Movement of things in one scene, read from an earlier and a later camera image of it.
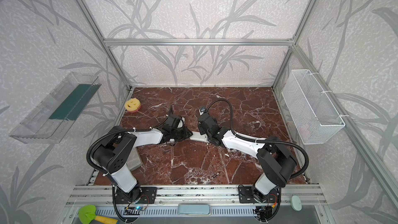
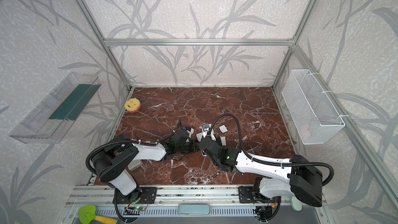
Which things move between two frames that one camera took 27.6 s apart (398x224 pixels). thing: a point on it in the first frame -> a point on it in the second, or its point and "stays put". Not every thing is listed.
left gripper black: (181, 134) -> (188, 143)
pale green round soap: (296, 203) stays put
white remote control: (197, 136) stays put
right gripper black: (204, 130) -> (203, 143)
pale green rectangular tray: (194, 209) stays put
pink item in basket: (304, 132) stays put
